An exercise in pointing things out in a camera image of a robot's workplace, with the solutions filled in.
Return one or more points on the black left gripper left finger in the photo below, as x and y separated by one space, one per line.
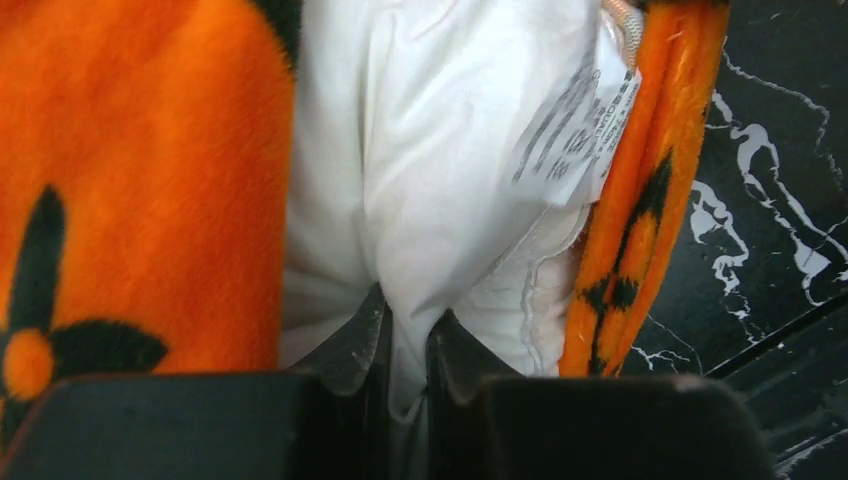
324 418

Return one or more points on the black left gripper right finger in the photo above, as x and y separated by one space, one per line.
486 421

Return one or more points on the white pillow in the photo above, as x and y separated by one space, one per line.
450 152

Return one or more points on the orange patterned plush pillowcase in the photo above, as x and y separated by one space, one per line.
145 151

